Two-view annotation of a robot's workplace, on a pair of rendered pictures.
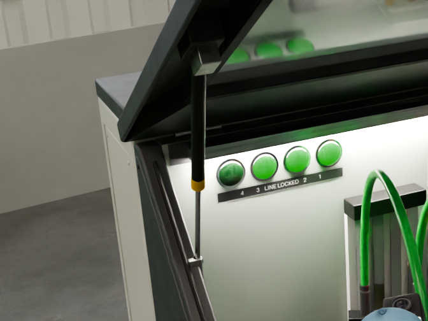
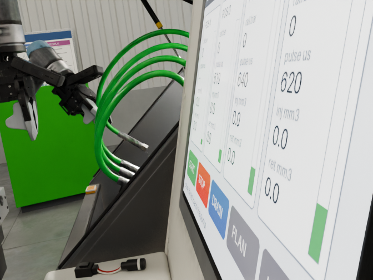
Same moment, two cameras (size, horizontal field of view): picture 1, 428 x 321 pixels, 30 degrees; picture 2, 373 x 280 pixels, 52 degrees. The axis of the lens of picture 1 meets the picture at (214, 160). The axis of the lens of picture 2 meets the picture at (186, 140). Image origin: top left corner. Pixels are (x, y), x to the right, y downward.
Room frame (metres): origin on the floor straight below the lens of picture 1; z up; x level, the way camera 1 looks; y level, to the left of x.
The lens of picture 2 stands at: (1.29, -1.30, 1.31)
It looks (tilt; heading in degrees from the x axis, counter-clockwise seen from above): 11 degrees down; 101
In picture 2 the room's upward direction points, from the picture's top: 7 degrees counter-clockwise
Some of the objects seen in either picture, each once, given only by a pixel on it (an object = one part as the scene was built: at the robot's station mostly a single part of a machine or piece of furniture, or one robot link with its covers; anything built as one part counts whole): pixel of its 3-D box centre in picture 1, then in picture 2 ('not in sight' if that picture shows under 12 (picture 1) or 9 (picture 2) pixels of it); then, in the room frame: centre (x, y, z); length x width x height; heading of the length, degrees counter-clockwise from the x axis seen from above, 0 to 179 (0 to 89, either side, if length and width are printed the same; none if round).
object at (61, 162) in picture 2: not in sight; (51, 141); (-1.09, 2.78, 0.65); 0.95 x 0.86 x 1.30; 31
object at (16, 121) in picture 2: not in sight; (19, 122); (0.77, -0.52, 1.24); 0.06 x 0.03 x 0.09; 17
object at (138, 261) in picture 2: not in sight; (110, 266); (1.02, -0.72, 0.99); 0.12 x 0.02 x 0.02; 8
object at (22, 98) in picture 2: not in sight; (24, 101); (0.79, -0.52, 1.28); 0.05 x 0.02 x 0.09; 107
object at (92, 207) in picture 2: not in sight; (89, 241); (0.80, -0.37, 0.87); 0.62 x 0.04 x 0.16; 107
